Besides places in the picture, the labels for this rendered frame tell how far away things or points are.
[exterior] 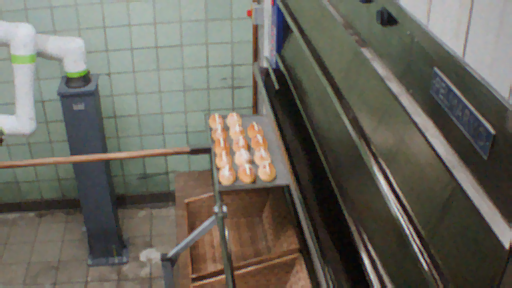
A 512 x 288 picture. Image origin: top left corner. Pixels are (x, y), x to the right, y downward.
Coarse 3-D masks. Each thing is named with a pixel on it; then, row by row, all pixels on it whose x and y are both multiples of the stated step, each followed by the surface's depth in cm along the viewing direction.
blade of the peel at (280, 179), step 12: (252, 120) 260; (264, 120) 260; (228, 132) 251; (264, 132) 251; (276, 144) 243; (216, 156) 235; (252, 156) 235; (276, 156) 235; (216, 168) 228; (276, 168) 227; (216, 180) 217; (240, 180) 220; (276, 180) 220
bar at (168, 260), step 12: (216, 192) 215; (216, 204) 210; (216, 216) 206; (204, 228) 210; (192, 240) 212; (228, 240) 192; (180, 252) 215; (228, 252) 187; (168, 264) 216; (228, 264) 182; (168, 276) 219; (228, 276) 177
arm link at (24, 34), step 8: (16, 24) 240; (24, 24) 240; (8, 32) 239; (16, 32) 237; (24, 32) 238; (32, 32) 241; (8, 40) 240; (16, 40) 238; (24, 40) 239; (32, 40) 241; (16, 48) 239; (24, 48) 240; (32, 48) 243; (16, 56) 241; (24, 56) 241; (32, 56) 244; (24, 64) 242
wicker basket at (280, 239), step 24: (240, 192) 285; (264, 192) 286; (192, 216) 288; (240, 216) 292; (264, 216) 291; (288, 216) 256; (216, 240) 279; (240, 240) 279; (264, 240) 279; (288, 240) 250; (192, 264) 264; (216, 264) 264; (240, 264) 237; (288, 264) 241
